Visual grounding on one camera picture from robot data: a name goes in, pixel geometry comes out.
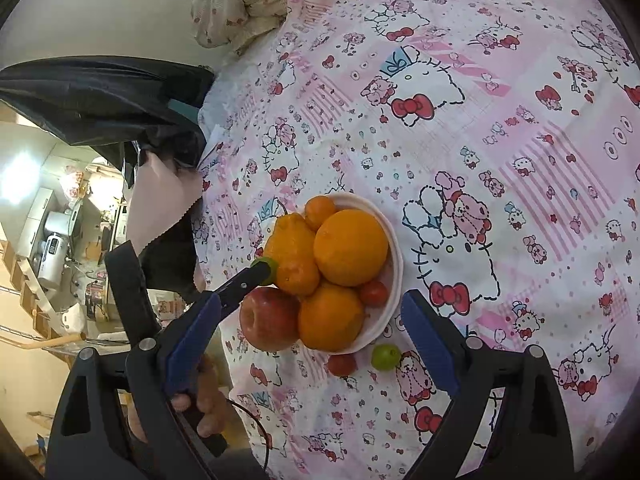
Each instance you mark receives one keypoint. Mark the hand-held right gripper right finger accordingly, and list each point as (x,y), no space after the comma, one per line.
(427,340)

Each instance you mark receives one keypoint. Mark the green grape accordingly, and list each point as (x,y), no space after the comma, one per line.
(385,356)
(264,266)

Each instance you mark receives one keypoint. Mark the red cherry tomato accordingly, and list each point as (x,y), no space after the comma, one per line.
(374,293)
(342,364)

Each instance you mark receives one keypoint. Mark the person's left hand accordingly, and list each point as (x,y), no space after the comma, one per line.
(210,400)

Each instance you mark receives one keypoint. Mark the pink cloth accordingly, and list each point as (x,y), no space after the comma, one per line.
(160,200)

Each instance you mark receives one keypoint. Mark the bumpy dekopon orange with stem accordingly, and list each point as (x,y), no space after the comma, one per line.
(287,240)

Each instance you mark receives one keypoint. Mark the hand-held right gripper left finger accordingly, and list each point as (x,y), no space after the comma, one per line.
(187,345)

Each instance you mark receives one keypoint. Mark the white plate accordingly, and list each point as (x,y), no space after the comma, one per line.
(375,322)

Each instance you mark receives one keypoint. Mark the small mandarin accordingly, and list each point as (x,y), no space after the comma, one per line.
(320,212)
(298,275)

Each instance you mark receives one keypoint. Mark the black plastic bag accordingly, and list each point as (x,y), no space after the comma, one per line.
(100,95)

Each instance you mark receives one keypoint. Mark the pink printed tablecloth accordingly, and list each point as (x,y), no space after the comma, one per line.
(525,110)

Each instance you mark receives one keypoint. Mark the black cloth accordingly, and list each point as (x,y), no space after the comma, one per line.
(170,265)

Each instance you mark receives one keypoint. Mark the red apple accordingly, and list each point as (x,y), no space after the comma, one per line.
(267,317)

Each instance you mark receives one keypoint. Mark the cream floral quilt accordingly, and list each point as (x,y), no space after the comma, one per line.
(240,5)

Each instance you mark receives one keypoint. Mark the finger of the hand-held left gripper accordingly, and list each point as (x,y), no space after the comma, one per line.
(240,287)

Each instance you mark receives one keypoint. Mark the white kitchen appliance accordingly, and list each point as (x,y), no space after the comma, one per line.
(50,257)

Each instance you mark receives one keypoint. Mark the large round orange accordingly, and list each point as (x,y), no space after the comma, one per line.
(351,247)
(330,317)

